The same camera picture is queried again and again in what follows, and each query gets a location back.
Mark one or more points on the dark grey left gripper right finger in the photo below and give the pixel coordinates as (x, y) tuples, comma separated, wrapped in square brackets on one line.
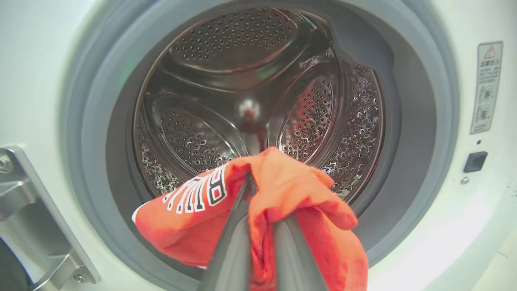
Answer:
[(295, 258)]

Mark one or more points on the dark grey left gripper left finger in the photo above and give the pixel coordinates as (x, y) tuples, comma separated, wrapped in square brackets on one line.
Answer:
[(232, 250)]

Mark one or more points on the red shirt white lettering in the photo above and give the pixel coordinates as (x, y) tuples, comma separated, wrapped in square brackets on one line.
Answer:
[(291, 182)]

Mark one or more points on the black glass washing machine door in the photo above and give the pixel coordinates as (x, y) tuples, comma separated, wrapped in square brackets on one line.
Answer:
[(10, 270)]

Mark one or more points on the white washing machine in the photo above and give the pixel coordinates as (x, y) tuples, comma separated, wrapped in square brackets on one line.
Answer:
[(464, 222)]

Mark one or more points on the grey rubber door gasket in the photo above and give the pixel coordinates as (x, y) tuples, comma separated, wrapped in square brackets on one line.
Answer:
[(416, 121)]

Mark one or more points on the metal door hinge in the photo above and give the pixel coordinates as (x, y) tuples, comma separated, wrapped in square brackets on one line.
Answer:
[(36, 226)]

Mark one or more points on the black door latch socket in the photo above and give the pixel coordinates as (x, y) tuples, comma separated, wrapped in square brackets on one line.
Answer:
[(475, 161)]

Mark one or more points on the perforated steel washer drum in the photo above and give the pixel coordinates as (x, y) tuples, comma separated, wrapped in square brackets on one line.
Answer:
[(242, 40)]

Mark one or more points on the white warning label sticker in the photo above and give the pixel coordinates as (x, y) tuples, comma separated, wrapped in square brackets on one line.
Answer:
[(486, 89)]

